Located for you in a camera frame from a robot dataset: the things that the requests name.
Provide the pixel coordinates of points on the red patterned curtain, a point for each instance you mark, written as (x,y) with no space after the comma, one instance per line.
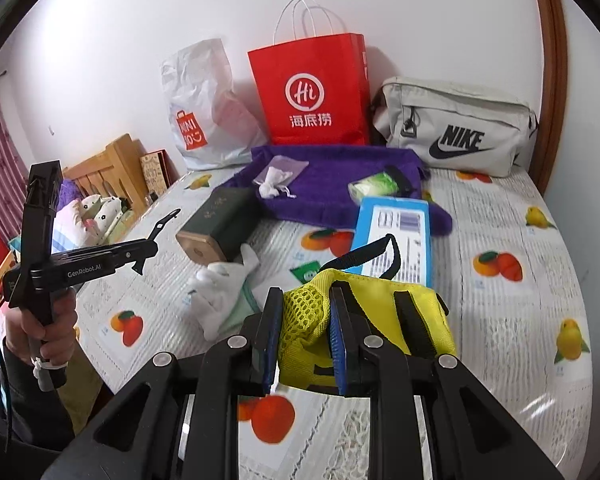
(0,160)

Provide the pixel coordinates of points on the brown wooden door frame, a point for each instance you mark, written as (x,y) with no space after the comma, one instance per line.
(550,85)

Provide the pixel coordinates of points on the fruit print tablecloth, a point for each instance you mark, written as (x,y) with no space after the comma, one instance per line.
(505,310)

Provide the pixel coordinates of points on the patterned book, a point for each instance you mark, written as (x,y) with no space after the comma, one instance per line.
(154,170)

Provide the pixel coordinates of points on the white knit glove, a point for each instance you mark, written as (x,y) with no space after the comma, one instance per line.
(220,322)
(225,280)

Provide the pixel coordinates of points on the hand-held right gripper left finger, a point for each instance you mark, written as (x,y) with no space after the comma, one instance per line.
(275,345)

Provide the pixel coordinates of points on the white flower print pillow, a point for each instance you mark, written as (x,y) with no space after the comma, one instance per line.
(102,215)

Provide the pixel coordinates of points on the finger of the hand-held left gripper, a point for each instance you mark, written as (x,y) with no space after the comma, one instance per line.
(130,254)
(162,224)

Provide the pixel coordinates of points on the dark green tin box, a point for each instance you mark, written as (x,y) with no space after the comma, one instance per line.
(220,220)

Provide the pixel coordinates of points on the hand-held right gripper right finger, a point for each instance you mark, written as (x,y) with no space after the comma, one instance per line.
(337,350)

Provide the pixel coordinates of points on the green wet wipes pack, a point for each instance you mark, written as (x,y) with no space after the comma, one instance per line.
(372,187)

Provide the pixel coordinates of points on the white plastic shopping bag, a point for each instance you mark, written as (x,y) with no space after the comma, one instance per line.
(200,90)

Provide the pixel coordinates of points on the person's left forearm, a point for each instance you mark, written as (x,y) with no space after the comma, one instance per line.
(30,410)

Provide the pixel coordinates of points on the person's left hand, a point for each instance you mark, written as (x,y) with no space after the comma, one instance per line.
(66,327)

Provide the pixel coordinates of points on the green sachet white logo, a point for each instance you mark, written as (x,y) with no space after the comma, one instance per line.
(307,272)

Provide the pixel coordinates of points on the wooden headboard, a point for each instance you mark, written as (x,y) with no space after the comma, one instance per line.
(115,165)

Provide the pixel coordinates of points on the purple crochet cloth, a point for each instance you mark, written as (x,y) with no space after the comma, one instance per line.
(71,191)

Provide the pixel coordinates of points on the grey waist bag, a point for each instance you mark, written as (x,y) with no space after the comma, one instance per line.
(455,120)

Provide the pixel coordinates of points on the purple fleece cloth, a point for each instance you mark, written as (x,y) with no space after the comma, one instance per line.
(330,170)

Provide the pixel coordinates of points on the yellow mesh sports brace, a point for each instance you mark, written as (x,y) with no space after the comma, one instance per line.
(385,310)

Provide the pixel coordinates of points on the blue tissue pack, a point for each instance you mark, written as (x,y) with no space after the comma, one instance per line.
(397,230)

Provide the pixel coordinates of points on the pastel striped pillow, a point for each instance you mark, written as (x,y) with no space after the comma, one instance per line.
(65,225)

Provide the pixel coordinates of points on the red paper bag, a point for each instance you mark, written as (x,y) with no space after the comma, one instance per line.
(310,85)

